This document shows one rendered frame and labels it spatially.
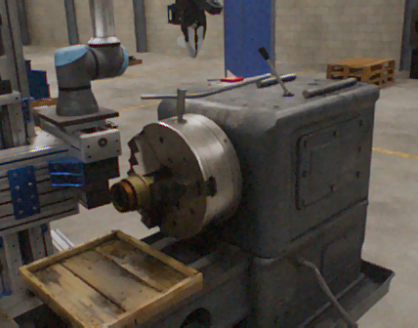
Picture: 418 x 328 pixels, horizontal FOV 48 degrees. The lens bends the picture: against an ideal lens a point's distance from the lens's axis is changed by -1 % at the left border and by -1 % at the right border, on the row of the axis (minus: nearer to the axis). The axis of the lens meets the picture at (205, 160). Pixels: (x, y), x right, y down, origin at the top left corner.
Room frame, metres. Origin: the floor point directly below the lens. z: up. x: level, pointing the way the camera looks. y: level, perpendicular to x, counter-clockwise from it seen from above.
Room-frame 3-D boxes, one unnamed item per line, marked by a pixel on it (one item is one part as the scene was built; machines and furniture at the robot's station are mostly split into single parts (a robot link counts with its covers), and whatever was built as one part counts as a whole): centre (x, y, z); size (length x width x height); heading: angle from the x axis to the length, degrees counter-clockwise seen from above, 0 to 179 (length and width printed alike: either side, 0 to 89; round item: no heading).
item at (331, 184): (1.46, -0.21, 1.06); 0.59 x 0.48 x 0.39; 133
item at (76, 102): (1.67, 0.46, 1.21); 0.15 x 0.15 x 0.10
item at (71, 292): (1.00, 0.25, 0.89); 0.36 x 0.30 x 0.04; 43
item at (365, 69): (8.78, -2.97, 0.22); 1.25 x 0.86 x 0.44; 137
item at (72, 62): (1.68, 0.45, 1.33); 0.13 x 0.12 x 0.14; 132
